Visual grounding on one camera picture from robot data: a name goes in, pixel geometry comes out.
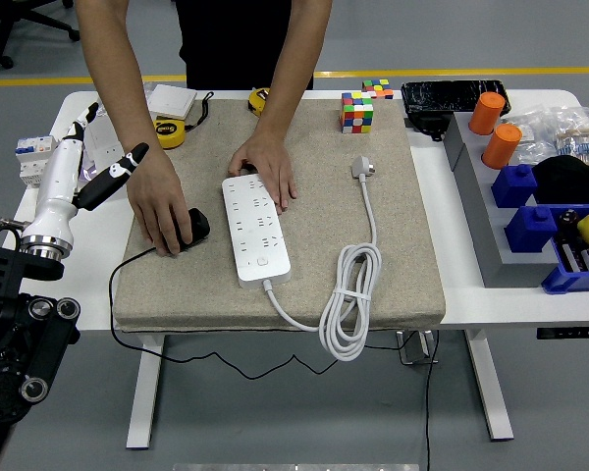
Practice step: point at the blue plastic bin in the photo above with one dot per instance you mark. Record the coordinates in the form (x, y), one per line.
(569, 282)

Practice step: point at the white circuit breaker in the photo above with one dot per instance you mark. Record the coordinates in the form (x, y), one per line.
(32, 157)

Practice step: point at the person's right hand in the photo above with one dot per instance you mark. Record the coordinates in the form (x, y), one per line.
(157, 196)

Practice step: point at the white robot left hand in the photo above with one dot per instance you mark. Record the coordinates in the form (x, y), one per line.
(59, 191)

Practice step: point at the black table control panel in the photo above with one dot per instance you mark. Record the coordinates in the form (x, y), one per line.
(569, 333)

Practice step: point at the grey stepped block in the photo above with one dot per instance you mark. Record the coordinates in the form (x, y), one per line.
(491, 245)

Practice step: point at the black office chair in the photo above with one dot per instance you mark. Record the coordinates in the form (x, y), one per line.
(3, 44)

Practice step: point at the grey-brown mat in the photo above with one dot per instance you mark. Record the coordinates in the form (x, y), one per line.
(299, 147)

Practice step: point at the white switch panel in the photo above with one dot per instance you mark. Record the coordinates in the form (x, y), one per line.
(98, 132)

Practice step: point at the small Rubik's cube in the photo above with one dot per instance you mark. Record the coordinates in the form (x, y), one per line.
(377, 89)

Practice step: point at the round yellow tape measure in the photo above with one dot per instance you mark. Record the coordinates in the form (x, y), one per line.
(169, 135)

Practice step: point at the person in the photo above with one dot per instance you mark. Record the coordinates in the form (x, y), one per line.
(235, 44)

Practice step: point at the person's right forearm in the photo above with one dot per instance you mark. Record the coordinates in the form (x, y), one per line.
(113, 73)

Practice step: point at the silver metal bracket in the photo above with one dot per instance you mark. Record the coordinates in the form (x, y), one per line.
(414, 348)

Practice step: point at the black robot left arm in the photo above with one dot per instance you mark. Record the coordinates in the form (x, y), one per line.
(19, 343)

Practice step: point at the person's left forearm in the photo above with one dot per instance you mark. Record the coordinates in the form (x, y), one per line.
(294, 64)

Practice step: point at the white square switch plate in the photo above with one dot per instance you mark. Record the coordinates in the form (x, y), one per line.
(172, 100)

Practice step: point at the row of brown vials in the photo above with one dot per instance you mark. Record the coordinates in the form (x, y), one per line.
(581, 257)

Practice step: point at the plastic bag of resistors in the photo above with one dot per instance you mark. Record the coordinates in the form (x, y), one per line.
(576, 140)

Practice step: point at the orange cylinder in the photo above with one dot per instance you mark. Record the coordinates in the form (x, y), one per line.
(486, 115)
(500, 147)

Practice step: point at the plastic bag of screws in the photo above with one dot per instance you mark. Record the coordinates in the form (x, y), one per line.
(147, 93)

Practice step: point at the white wall socket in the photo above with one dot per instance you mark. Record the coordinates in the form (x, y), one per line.
(109, 152)

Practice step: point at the large Rubik's cube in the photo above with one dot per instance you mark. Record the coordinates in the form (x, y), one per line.
(357, 115)

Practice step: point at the black glossy tray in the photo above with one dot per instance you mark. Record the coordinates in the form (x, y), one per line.
(442, 95)

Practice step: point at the clear plastic bag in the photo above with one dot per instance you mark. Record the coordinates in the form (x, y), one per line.
(532, 132)

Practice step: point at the blue block with knob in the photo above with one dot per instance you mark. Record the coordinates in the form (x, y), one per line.
(513, 189)
(530, 233)

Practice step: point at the black cloth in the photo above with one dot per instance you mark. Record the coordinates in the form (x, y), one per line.
(569, 181)

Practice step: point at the dark round bottle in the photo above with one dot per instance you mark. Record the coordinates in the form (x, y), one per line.
(568, 219)

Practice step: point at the small square yellow tape measure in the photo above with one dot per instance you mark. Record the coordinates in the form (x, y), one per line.
(257, 100)

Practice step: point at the person's left hand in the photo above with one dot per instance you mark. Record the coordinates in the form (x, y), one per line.
(270, 162)

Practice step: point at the black plug adapter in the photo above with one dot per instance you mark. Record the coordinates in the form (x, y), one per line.
(196, 229)

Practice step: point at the white power strip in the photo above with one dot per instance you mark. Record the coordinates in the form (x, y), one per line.
(255, 230)

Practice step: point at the white table leg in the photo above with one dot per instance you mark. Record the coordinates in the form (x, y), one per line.
(488, 392)
(144, 392)

